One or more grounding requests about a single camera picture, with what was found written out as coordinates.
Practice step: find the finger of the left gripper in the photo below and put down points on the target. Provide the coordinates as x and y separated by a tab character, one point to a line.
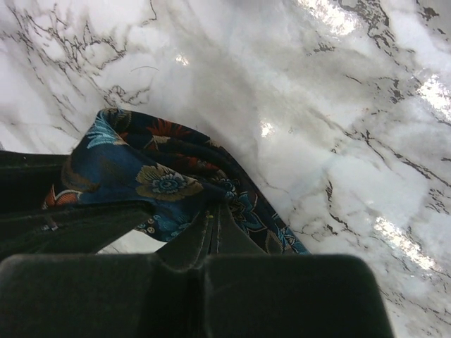
27	228

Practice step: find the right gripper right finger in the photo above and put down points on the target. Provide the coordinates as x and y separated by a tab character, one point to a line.
252	294

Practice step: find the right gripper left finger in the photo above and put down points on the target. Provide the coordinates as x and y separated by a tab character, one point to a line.
107	295

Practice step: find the floral patterned necktie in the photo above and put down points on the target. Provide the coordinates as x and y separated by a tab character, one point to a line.
131	156

